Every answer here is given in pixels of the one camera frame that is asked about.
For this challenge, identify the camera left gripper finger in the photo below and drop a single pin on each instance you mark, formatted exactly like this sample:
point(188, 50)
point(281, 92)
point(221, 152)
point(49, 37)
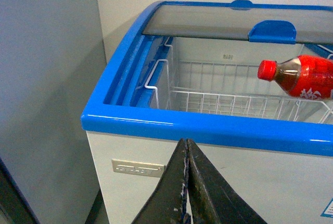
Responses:
point(168, 202)

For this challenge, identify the glass sliding freezer lid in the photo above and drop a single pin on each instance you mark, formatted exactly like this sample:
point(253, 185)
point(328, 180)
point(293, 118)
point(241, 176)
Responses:
point(243, 20)

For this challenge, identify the white blue chest freezer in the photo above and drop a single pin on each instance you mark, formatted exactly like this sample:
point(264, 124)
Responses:
point(282, 169)

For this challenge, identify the red cola bottle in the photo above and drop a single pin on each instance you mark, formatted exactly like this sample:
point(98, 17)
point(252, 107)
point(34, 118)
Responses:
point(307, 77)

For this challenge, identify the silver brand nameplate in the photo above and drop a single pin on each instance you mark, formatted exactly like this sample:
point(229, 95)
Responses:
point(138, 168)

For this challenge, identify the blue framed dark cabinet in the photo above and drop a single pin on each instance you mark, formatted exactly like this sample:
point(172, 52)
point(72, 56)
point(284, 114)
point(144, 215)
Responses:
point(14, 206)

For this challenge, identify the finger of the camera right gripper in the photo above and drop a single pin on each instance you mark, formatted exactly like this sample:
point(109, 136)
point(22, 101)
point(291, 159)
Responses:
point(211, 197)

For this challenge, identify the white wire freezer basket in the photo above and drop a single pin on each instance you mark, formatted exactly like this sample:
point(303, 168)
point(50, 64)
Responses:
point(215, 76)

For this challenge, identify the blue text sticker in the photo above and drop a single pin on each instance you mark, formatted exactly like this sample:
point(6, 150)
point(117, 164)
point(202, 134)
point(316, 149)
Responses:
point(328, 211)

